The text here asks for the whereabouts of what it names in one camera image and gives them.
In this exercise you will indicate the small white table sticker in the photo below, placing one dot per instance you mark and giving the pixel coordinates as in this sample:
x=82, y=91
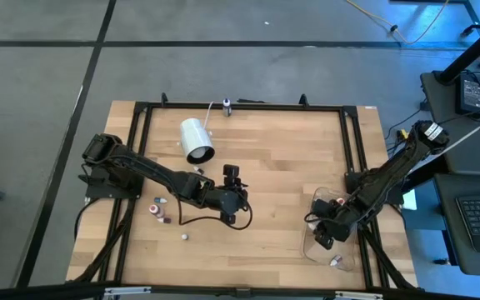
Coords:
x=370, y=107

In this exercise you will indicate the black side desk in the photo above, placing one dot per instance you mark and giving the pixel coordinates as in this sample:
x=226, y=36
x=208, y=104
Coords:
x=473, y=187

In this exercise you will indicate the small dark vial top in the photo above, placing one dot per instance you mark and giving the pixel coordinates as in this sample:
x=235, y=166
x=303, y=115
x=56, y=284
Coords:
x=226, y=109

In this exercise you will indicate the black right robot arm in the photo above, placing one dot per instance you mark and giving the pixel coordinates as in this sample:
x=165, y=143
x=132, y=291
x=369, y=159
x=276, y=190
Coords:
x=390, y=179

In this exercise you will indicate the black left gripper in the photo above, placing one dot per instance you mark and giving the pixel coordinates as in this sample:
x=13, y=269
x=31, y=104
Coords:
x=227, y=200

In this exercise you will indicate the black aluminium frame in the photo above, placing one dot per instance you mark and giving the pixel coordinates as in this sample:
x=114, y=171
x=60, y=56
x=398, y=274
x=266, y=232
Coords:
x=286, y=107

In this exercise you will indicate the small blue dropper bottle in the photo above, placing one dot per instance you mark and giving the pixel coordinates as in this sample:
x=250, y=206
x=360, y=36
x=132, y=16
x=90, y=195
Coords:
x=160, y=200

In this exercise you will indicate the silver metal bracket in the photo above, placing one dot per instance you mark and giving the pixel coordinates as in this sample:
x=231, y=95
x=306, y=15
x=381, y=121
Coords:
x=127, y=291
x=358, y=296

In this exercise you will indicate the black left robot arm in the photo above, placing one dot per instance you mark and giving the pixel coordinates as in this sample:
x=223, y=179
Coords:
x=152, y=171

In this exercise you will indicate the white paper cup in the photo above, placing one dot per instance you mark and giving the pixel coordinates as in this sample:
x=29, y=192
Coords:
x=194, y=137

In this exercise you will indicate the grey slanted rod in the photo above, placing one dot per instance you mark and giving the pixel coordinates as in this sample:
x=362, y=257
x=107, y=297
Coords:
x=473, y=132

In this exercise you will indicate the clear plastic container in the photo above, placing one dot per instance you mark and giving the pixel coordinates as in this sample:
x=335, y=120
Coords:
x=315, y=250

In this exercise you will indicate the black stand pole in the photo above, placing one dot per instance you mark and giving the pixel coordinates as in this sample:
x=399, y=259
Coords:
x=473, y=52

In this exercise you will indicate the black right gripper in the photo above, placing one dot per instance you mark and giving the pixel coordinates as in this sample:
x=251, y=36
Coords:
x=336, y=225

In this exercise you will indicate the black clamp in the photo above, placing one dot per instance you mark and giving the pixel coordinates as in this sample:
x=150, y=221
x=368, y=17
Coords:
x=164, y=99
x=303, y=100

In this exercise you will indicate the light blue box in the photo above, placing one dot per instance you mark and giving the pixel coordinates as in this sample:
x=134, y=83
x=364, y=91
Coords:
x=410, y=202

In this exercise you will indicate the black power adapter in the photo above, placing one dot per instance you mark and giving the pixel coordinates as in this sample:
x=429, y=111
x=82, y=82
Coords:
x=471, y=93

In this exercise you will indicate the small dark dropper bottle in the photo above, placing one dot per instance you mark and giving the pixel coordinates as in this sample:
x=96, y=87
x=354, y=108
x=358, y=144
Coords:
x=198, y=170
x=165, y=220

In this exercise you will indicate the black flat bracket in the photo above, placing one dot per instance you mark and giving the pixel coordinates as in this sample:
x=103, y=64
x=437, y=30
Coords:
x=250, y=101

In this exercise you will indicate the yellow plug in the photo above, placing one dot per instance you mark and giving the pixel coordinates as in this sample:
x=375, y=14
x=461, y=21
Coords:
x=402, y=134

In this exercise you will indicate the small purple-label dropper bottle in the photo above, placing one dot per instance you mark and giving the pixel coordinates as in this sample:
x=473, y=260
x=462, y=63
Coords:
x=184, y=236

